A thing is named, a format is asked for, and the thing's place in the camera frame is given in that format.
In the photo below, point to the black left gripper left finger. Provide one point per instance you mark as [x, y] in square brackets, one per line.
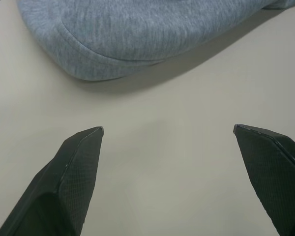
[64, 182]

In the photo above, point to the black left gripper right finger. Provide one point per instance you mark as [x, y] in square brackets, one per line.
[270, 167]

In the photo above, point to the grey zip-up sweatshirt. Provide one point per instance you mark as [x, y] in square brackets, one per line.
[127, 34]

